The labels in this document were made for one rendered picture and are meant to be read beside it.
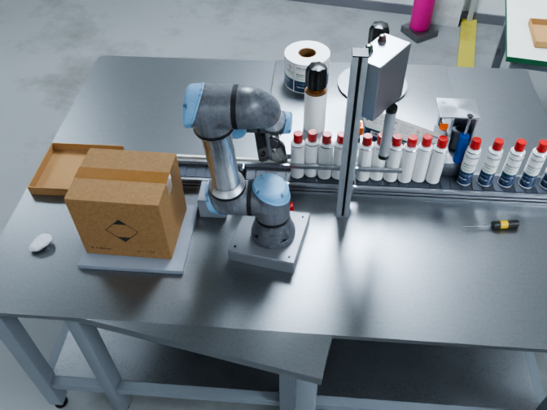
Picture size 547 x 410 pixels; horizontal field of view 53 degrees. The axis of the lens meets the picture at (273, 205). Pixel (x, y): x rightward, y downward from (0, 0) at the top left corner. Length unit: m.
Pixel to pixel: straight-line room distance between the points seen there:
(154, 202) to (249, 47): 2.96
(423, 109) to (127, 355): 1.63
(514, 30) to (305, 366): 2.27
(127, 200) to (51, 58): 3.13
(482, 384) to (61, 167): 1.89
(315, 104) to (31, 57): 3.09
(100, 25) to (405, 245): 3.71
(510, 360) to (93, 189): 1.77
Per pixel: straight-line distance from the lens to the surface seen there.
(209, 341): 1.74
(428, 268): 1.93
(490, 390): 2.46
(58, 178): 2.33
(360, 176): 2.07
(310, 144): 1.98
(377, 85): 1.63
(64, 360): 2.54
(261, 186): 1.72
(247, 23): 4.86
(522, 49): 3.18
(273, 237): 1.81
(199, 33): 4.76
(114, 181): 1.81
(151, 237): 1.83
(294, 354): 1.70
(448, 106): 2.06
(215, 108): 1.41
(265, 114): 1.43
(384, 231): 2.00
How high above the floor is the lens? 2.33
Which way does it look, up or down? 47 degrees down
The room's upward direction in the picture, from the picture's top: 1 degrees counter-clockwise
